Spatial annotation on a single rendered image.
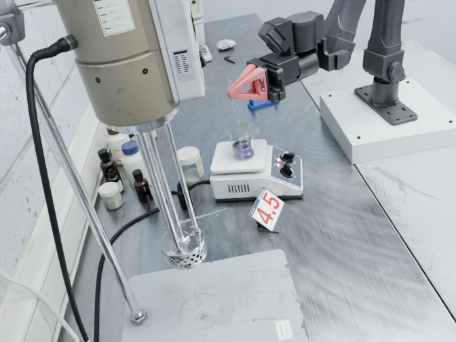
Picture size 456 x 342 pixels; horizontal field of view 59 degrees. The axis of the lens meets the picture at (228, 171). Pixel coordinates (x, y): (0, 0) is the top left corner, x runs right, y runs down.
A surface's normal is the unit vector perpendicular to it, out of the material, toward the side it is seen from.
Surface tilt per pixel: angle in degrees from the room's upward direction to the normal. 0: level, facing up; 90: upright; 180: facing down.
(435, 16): 90
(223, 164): 0
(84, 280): 0
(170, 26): 90
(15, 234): 90
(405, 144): 90
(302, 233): 0
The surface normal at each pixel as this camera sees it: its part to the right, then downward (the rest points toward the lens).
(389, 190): -0.16, -0.81
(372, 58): -0.88, 0.35
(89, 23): -0.20, 0.59
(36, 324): 0.98, -0.18
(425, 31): 0.10, 0.56
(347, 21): 0.48, 0.32
